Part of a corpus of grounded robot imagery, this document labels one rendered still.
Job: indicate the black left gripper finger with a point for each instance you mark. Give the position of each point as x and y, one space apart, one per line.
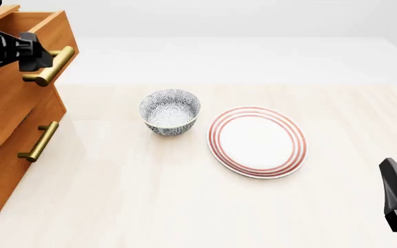
44 58

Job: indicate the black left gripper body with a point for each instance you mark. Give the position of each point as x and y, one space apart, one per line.
26 60

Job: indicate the wooden drawer with tall sides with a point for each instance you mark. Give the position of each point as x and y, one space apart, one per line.
9 103

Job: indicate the blue floral patterned bowl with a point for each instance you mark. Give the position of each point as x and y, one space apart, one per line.
169 113

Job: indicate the white plate with red rings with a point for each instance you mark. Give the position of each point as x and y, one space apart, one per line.
256 142

